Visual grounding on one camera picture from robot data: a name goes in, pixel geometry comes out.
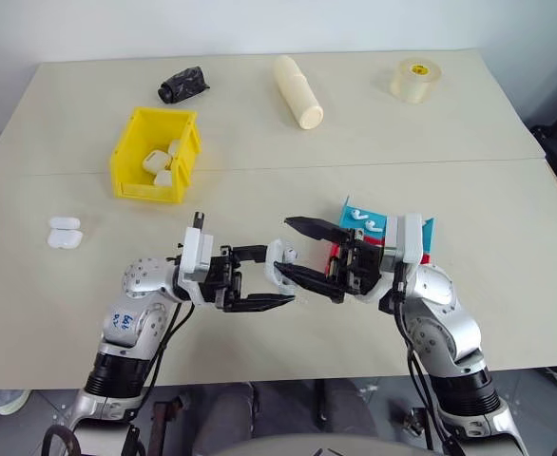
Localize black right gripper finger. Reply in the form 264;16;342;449
273;261;347;305
283;216;352;244

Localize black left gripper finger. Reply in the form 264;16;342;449
233;243;271;266
222;293;297;314

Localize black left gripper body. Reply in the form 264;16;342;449
202;244;245;313

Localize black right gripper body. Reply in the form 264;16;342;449
324;226;386;306

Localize yellow plastic bin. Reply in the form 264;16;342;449
108;105;202;205

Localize open white earbud case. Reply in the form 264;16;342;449
46;216;85;250

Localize blue and red tray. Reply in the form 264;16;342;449
324;194;436;277

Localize black table leg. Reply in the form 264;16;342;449
314;378;331;424

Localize cream plastic bottle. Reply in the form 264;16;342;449
272;54;325;131

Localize grey robot torso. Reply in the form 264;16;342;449
252;430;434;456

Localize clear tape roll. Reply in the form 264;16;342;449
389;57;443;105

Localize black plastic bag roll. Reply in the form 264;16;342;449
156;66;212;105

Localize pale green shoe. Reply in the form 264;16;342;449
0;388;31;416

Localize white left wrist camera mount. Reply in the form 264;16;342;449
177;212;216;305

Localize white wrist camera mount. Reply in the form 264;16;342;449
383;213;425;265
177;212;216;305

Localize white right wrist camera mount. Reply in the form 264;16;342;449
383;213;425;265

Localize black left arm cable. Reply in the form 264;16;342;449
125;300;197;456

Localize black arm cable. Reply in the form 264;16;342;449
125;300;197;456
391;263;465;456

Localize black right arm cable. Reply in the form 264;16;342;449
391;263;465;456

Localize black looped cable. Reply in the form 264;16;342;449
40;424;83;456

